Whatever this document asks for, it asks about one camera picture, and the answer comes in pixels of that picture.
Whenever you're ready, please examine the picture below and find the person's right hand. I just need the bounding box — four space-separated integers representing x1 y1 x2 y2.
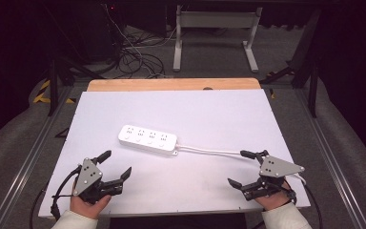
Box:
253 180 295 212

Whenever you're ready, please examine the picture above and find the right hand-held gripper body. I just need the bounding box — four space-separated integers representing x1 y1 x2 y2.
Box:
241 155 306 202

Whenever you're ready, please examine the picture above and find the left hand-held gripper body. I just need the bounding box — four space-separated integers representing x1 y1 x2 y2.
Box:
71 156 112 205

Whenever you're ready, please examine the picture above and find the black metal stand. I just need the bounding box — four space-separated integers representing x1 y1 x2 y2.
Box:
46 56 107 117
260 9 324 118

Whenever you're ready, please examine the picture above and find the tangle of floor cables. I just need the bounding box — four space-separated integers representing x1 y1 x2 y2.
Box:
103 3 179 80

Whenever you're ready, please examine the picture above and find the white power strip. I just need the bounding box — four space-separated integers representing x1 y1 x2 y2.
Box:
117 124 179 156

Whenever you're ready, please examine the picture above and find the yellow black hazard tape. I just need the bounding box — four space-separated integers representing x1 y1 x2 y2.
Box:
32 79 76 105

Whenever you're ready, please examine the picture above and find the person's left hand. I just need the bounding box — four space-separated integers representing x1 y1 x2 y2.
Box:
70 182 112 220

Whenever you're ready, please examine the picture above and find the white metal desk frame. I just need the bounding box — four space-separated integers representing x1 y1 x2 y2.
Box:
172 4 264 73

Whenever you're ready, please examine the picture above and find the white power strip cable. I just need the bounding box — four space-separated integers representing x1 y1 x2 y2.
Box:
174 144 308 186

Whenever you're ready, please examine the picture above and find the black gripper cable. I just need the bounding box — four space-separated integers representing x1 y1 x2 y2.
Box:
302 182 324 229
29 165 84 229

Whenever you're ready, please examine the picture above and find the aluminium floor rail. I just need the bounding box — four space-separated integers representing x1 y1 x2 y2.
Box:
294 89 366 229
0 87 74 229

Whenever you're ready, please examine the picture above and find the white board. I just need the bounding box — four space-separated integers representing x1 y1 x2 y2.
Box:
38 89 312 219

